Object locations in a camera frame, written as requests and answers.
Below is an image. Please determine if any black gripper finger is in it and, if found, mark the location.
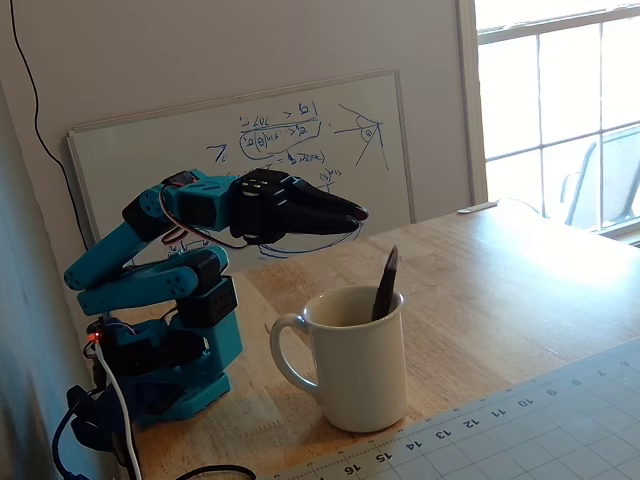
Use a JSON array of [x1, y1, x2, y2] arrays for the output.
[[258, 214, 362, 247], [288, 175, 371, 222]]

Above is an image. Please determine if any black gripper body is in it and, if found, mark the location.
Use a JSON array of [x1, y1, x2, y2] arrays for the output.
[[228, 168, 303, 247]]

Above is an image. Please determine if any dark blue silver pen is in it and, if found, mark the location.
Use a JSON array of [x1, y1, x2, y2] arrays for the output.
[[371, 244, 401, 322]]

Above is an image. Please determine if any cream ceramic mug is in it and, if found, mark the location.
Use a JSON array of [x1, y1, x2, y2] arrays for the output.
[[269, 284, 407, 434]]

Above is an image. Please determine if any whiteboard with blue writing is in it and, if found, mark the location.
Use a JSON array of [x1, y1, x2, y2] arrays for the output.
[[67, 68, 416, 274]]

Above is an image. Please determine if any white framed window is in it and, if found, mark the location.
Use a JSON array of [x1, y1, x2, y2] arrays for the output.
[[455, 0, 640, 247]]

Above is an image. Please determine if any dark blue table clamp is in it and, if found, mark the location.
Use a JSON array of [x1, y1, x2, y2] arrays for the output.
[[69, 375, 182, 454]]

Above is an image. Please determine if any grey patio chair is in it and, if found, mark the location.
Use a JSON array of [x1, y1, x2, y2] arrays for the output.
[[558, 123, 640, 232]]

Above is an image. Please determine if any grey gridded cutting mat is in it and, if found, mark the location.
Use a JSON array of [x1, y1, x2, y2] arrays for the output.
[[264, 337, 640, 480]]

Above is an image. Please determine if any white cable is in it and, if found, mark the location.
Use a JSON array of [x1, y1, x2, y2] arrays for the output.
[[93, 343, 144, 480]]

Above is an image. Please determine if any thin black wall cable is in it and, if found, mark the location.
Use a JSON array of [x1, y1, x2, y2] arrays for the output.
[[8, 0, 96, 251]]

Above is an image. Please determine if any blue cable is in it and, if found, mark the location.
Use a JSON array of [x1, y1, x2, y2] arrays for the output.
[[51, 399, 84, 480]]

